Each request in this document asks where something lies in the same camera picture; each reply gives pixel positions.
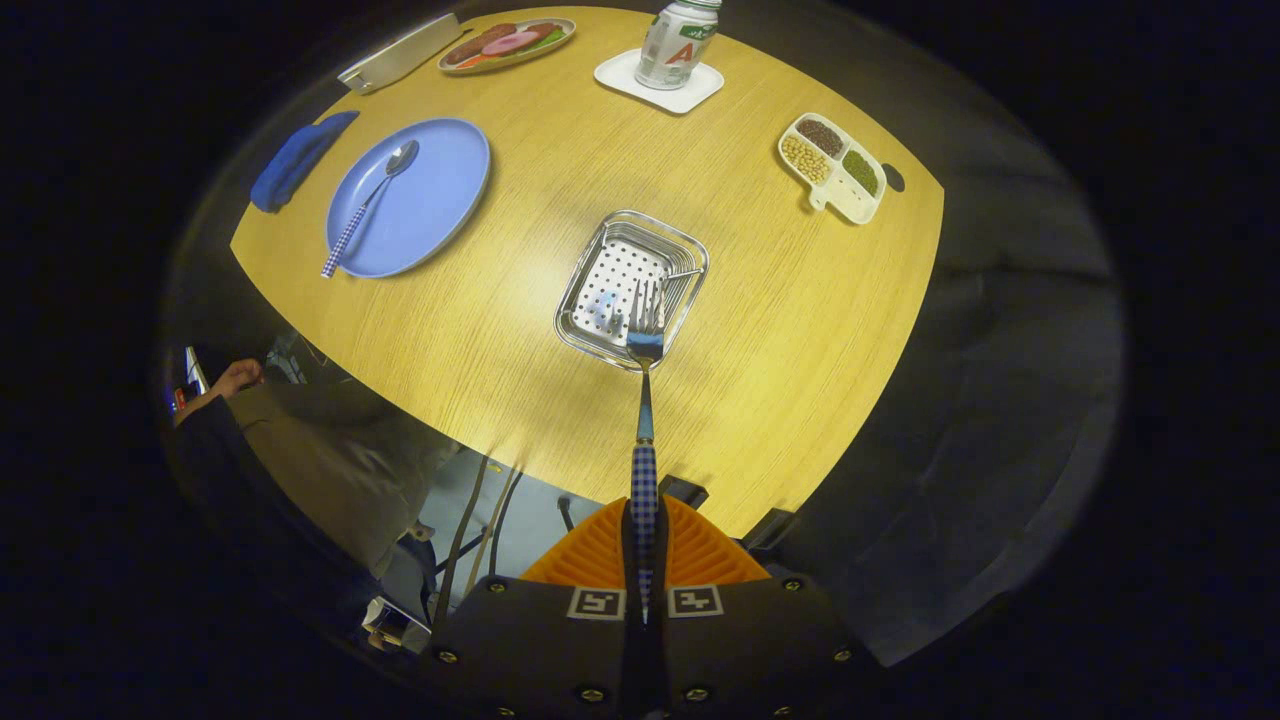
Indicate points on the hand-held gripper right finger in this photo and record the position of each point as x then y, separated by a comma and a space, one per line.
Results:
750, 650

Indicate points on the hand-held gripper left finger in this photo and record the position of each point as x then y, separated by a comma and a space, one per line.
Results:
540, 650

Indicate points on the black backdrop cloth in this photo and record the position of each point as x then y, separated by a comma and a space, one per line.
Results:
1000, 420

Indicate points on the blue plate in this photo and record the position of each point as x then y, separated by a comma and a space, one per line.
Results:
430, 200

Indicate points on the white divided dish of beans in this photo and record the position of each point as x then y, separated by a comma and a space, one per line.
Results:
830, 165

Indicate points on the blue cloth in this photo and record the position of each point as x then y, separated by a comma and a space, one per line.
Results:
295, 160

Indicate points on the white square coaster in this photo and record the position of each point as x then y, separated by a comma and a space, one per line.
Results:
615, 76

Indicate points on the white drink bottle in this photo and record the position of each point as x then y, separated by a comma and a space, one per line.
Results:
675, 50

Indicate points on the oval plate of food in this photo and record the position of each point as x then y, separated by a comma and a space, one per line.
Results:
505, 45

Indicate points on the white toaster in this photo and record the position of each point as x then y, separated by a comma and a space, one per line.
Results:
400, 55

